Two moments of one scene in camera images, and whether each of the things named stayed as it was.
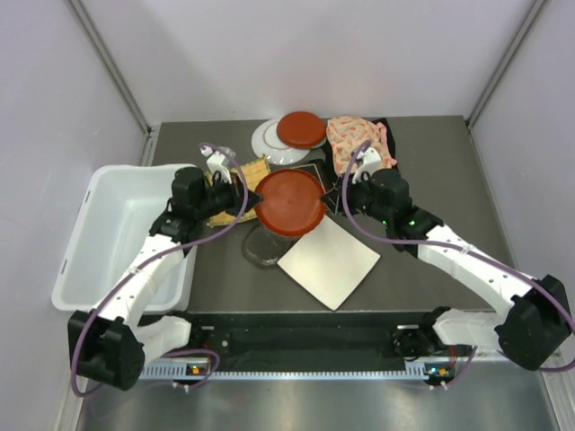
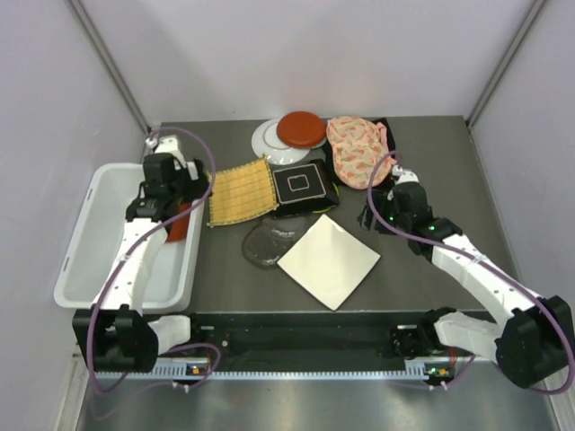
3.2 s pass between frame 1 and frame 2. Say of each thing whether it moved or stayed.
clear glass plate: stayed
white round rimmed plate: stayed
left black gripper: moved
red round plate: moved
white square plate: stayed
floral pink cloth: stayed
